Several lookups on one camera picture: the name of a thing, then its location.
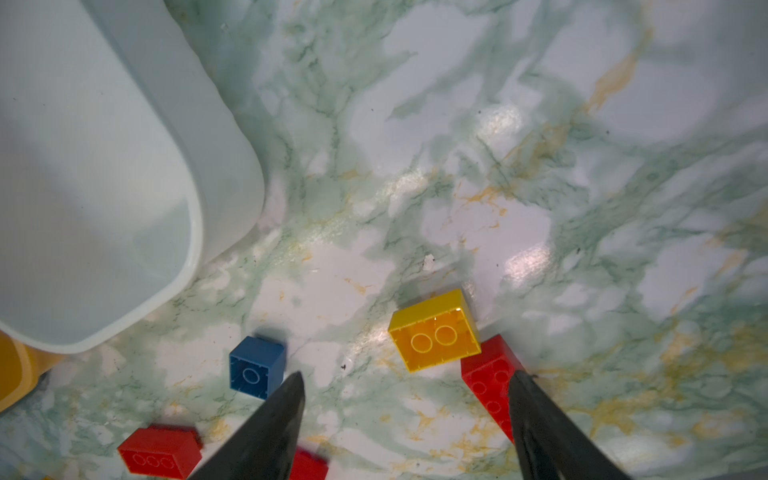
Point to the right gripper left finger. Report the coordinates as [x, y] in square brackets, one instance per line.
[264, 446]

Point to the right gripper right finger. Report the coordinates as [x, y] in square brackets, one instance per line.
[548, 444]

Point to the small blue lego brick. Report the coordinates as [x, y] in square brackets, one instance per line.
[257, 366]

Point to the yellow lego brick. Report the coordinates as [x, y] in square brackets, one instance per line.
[435, 331]

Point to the yellow plastic bin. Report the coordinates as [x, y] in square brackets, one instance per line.
[21, 367]

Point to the white plastic bin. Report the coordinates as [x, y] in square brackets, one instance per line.
[122, 169]

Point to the red lego brick long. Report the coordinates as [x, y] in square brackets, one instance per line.
[308, 466]

